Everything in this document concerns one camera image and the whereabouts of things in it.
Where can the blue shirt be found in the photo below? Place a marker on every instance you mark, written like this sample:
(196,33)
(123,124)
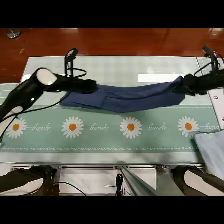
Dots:
(133,97)

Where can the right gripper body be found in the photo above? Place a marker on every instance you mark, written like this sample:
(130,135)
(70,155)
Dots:
(188,84)

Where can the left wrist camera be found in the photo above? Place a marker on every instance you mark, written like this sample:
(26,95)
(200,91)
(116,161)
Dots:
(70,63)

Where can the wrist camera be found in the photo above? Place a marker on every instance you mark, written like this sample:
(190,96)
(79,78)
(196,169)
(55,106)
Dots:
(212,58)
(70,63)

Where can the silver frame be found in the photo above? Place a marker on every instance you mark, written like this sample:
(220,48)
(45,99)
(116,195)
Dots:
(143,181)

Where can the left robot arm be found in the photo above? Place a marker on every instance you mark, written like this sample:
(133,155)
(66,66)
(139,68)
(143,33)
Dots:
(26,90)

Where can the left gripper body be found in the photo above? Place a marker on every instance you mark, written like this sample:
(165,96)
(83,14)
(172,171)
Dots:
(84,85)

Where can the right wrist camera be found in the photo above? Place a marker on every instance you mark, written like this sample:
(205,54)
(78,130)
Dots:
(212,58)

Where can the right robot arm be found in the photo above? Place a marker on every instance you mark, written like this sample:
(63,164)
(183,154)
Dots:
(213,80)

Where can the light blue garment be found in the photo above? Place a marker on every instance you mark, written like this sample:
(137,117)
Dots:
(212,151)

